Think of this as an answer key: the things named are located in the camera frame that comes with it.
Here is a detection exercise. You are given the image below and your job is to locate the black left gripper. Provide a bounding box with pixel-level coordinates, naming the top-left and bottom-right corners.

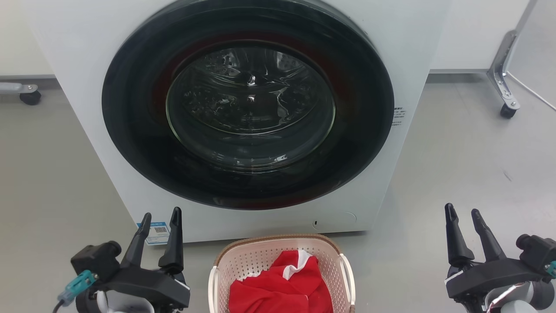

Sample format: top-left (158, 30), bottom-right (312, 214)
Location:
top-left (70, 207), bottom-right (191, 310)

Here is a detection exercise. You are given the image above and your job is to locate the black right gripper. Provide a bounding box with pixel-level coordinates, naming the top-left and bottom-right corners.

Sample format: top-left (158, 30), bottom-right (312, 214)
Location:
top-left (444, 203), bottom-right (556, 300)

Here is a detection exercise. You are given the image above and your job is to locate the beige perforated plastic laundry basket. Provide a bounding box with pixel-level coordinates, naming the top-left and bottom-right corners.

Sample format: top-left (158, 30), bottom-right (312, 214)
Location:
top-left (208, 234), bottom-right (357, 313)

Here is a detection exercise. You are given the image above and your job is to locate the blue white QR code sticker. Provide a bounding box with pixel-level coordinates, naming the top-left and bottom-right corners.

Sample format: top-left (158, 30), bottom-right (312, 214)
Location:
top-left (136, 222), bottom-right (172, 246)

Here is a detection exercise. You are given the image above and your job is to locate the red and white garment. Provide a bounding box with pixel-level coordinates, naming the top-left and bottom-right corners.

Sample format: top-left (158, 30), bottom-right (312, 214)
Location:
top-left (228, 250), bottom-right (334, 313)

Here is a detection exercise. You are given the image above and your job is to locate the round dark washing machine door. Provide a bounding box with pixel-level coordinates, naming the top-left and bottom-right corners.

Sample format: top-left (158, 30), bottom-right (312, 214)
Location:
top-left (102, 0), bottom-right (395, 211)

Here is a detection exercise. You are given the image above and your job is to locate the grey metal stand leg with caster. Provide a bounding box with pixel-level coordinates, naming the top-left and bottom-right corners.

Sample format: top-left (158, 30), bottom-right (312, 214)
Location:
top-left (486, 0), bottom-right (539, 119)

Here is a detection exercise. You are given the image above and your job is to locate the white front-load washing machine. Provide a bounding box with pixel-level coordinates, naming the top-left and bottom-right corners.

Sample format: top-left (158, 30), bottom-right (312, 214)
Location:
top-left (21, 0), bottom-right (452, 244)

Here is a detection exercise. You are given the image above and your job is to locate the grey metal leg with black caster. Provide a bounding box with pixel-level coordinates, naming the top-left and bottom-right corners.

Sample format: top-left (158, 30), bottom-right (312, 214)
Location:
top-left (0, 82), bottom-right (42, 106)

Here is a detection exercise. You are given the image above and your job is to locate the teal cable connector plug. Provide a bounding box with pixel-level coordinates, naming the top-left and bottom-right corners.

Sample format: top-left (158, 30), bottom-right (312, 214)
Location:
top-left (58, 270), bottom-right (99, 306)

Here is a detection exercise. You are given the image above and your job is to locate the white cable on floor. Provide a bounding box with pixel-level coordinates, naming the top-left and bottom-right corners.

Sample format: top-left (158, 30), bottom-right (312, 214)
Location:
top-left (506, 71), bottom-right (556, 112)

